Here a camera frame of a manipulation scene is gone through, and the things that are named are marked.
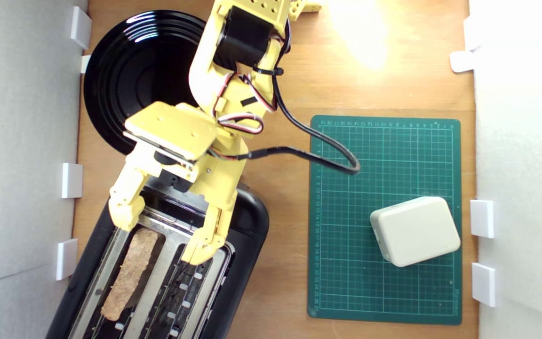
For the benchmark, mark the white wall clip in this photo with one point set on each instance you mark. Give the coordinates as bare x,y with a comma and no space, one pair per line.
85,63
482,218
72,180
81,27
468,33
67,259
461,61
483,284

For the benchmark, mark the black plate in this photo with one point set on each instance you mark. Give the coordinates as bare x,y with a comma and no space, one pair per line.
139,70

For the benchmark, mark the white block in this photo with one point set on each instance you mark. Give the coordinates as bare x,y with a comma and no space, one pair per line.
414,230

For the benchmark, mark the yellow wrist camera box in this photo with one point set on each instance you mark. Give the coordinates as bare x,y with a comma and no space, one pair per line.
172,127

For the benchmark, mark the brown bread slice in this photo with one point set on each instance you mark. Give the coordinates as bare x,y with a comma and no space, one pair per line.
130,273

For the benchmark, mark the black two-slot toaster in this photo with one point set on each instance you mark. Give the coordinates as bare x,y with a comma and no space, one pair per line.
247,221

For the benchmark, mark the green cutting mat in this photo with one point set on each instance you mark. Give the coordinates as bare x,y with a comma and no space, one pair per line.
346,259

